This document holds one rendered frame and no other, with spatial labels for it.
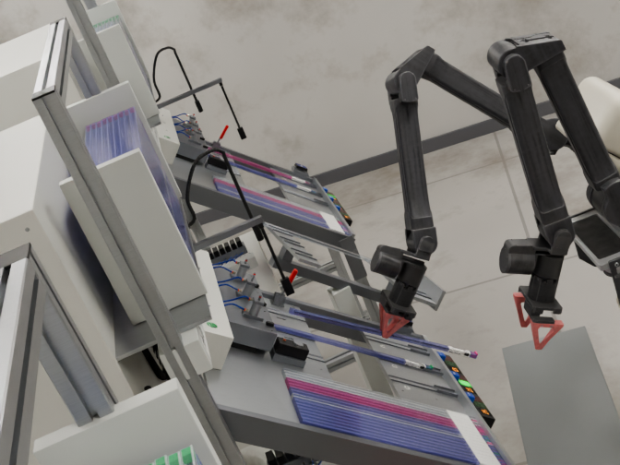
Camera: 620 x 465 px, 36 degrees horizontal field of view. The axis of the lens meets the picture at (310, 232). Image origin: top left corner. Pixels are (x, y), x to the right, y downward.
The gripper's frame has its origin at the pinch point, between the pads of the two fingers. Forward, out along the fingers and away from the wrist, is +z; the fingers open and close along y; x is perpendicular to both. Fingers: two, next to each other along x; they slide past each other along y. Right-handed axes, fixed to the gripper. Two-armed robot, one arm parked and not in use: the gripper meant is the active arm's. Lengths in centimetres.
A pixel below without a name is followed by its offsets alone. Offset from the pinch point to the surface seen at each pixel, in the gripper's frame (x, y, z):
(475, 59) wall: 134, -316, -41
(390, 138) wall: 111, -330, 21
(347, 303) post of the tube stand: 10, -54, 17
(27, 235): -89, 39, -18
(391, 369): 7.7, -4.0, 10.9
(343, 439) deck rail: -17.7, 39.3, 8.0
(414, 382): 12.9, 0.4, 10.7
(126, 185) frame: -74, 28, -28
